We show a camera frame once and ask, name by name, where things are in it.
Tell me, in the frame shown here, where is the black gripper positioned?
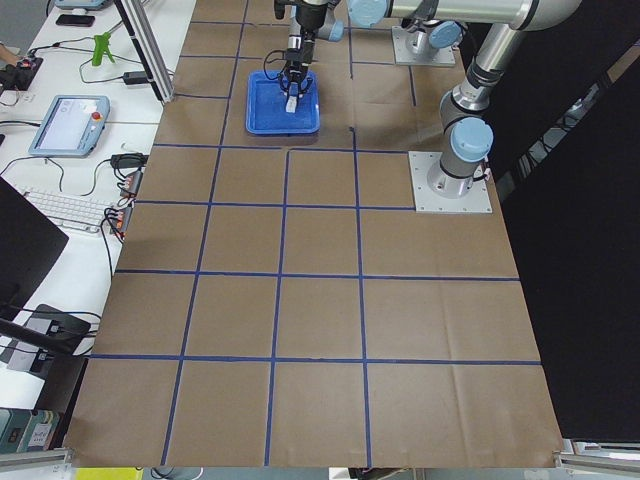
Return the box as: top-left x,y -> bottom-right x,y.
277,29 -> 316,99

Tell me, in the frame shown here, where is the white block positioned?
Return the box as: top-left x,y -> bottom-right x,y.
285,96 -> 298,114

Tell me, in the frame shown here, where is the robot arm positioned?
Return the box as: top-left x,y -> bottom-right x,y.
273,1 -> 464,112
348,1 -> 580,199

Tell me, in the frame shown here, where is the blue plastic tray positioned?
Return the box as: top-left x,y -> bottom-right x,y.
245,70 -> 320,135

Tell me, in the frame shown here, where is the black power adapter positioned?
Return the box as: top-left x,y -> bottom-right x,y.
122,71 -> 149,85

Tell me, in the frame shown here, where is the teach pendant tablet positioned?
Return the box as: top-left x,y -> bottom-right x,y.
28,95 -> 111,158

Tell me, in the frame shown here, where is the black smartphone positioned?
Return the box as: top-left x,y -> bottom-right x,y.
56,14 -> 95,28

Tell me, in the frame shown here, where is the white keyboard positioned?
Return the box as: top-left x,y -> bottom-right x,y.
15,186 -> 117,234

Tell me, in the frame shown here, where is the black monitor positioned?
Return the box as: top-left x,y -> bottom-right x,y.
0,179 -> 69,321

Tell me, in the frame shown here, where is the black monitor stand base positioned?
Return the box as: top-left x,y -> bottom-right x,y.
25,304 -> 91,354

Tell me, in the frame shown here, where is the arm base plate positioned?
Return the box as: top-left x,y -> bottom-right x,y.
391,26 -> 456,68
408,151 -> 493,214

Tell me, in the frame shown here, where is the aluminium frame post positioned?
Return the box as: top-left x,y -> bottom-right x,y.
114,0 -> 174,105

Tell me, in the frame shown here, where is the green handled reacher grabber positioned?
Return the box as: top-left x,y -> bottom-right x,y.
91,31 -> 115,67

